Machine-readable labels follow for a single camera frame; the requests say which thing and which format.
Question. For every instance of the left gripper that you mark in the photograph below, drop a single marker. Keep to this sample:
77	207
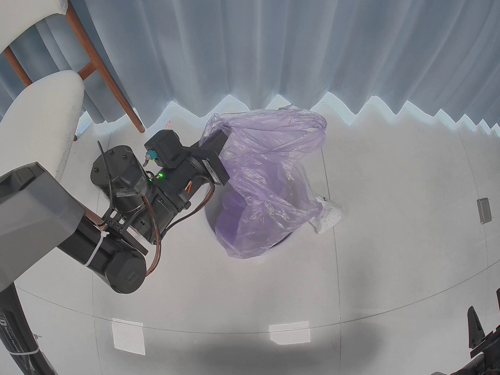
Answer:
183	186

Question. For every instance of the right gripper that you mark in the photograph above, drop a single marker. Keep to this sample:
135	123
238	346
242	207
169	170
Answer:
492	348

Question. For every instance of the purple plastic bag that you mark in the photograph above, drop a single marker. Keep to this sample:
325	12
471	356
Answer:
265	162

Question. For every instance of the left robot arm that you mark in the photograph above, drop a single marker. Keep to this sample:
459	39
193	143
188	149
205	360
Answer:
39	217

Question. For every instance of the white trash bin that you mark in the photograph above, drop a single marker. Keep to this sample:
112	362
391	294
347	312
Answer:
210	219

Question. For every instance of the white cushioned wooden chair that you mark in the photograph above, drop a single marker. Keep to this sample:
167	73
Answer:
39	111

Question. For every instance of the pale blue curtain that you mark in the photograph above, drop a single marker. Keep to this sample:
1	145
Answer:
273	33

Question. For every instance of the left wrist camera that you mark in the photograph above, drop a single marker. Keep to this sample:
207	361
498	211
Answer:
164	147

